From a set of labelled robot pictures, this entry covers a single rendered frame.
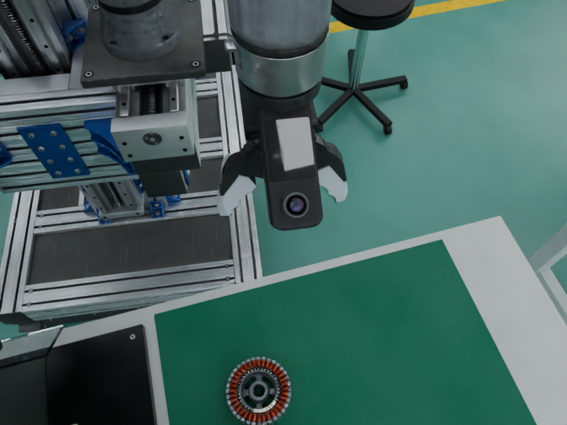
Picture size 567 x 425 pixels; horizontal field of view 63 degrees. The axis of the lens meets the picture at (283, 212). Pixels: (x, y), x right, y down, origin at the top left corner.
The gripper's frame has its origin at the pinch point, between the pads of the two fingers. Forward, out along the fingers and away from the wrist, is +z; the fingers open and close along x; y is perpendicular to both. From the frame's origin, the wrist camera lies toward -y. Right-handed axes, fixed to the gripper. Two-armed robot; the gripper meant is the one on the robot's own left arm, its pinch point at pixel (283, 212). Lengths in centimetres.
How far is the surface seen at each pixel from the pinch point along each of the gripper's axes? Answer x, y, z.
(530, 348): -45, -12, 40
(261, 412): 6.0, -16.6, 36.8
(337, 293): -11.4, 3.7, 40.2
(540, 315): -49, -6, 40
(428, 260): -31, 8, 40
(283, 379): 1.7, -11.8, 36.4
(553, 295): -90, 13, 95
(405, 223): -57, 56, 115
